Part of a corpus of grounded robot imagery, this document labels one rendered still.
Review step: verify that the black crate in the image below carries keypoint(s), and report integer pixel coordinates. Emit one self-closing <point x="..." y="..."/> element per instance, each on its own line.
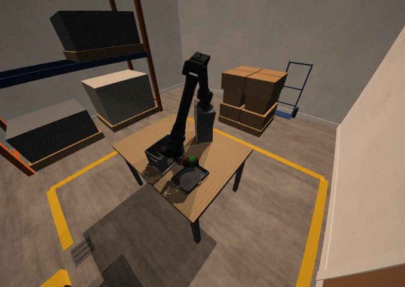
<point x="154" y="155"/>

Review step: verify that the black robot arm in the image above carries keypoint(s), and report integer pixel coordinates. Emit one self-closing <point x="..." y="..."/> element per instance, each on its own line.
<point x="197" y="64"/>

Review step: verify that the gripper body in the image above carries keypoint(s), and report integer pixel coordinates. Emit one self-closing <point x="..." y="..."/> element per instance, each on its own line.
<point x="180" y="154"/>

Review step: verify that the orange-brown bottle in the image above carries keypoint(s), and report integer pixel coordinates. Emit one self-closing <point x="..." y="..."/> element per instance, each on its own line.
<point x="191" y="162"/>

